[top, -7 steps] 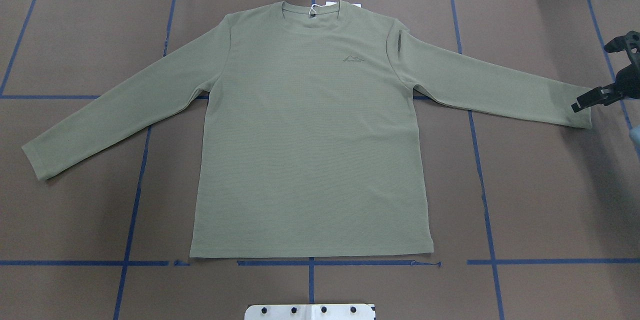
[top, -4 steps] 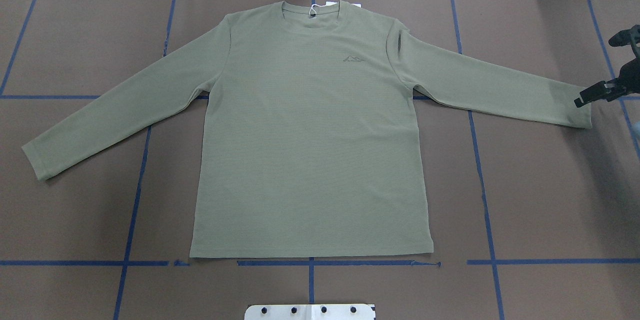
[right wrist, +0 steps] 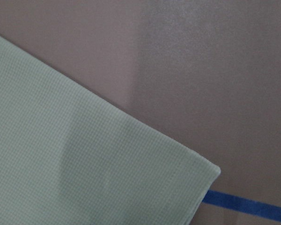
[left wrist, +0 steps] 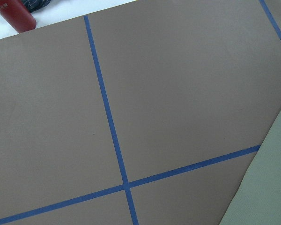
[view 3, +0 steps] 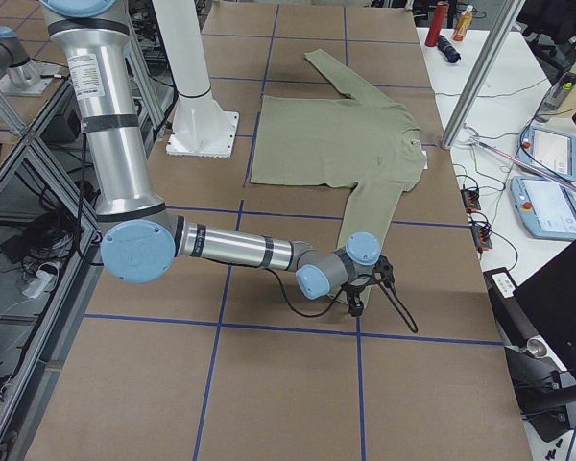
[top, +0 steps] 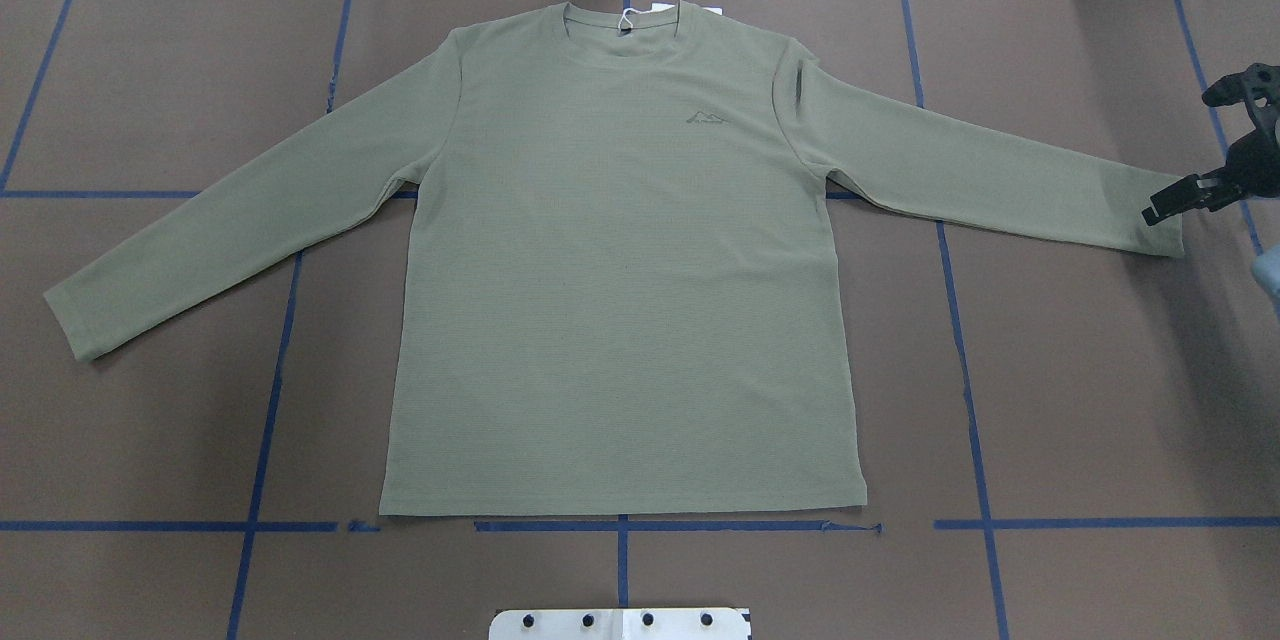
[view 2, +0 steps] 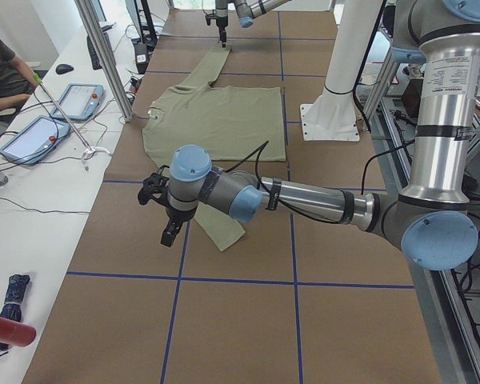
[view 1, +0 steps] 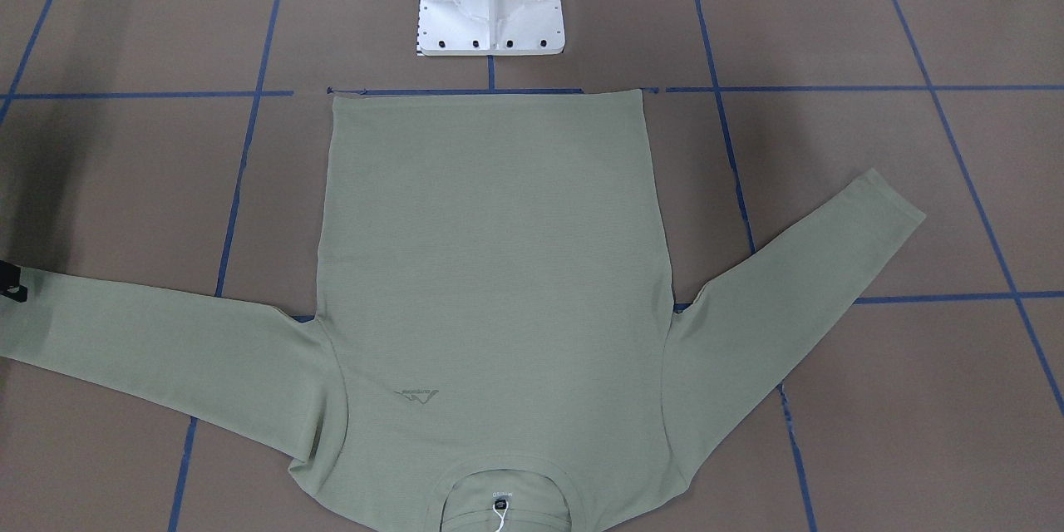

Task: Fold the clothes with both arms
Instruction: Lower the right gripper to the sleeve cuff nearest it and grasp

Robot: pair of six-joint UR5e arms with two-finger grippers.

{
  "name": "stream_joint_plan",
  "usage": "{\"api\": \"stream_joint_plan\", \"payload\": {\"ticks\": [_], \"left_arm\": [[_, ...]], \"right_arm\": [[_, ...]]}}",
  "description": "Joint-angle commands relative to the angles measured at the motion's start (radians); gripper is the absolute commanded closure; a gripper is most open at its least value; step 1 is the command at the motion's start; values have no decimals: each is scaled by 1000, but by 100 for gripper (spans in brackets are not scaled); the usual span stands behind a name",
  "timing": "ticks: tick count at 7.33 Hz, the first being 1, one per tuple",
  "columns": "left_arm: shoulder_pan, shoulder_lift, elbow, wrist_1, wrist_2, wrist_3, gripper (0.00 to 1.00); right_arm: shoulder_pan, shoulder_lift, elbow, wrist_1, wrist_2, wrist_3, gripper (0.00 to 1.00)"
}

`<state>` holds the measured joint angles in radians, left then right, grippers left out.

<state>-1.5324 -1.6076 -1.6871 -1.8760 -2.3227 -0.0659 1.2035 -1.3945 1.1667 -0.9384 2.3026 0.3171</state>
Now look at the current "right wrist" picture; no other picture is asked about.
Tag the olive green long-sleeve shirt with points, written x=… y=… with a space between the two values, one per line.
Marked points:
x=68 y=157

